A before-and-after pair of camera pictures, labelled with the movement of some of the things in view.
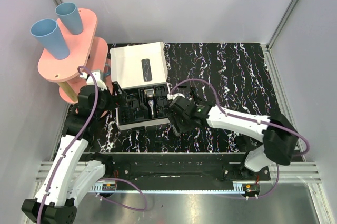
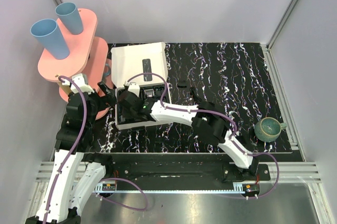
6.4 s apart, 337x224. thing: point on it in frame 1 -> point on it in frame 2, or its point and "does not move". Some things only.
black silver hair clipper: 151,107 does not move
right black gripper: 174,117 -> 126,115
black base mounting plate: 177,168 does not move
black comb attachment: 241,141 does not move
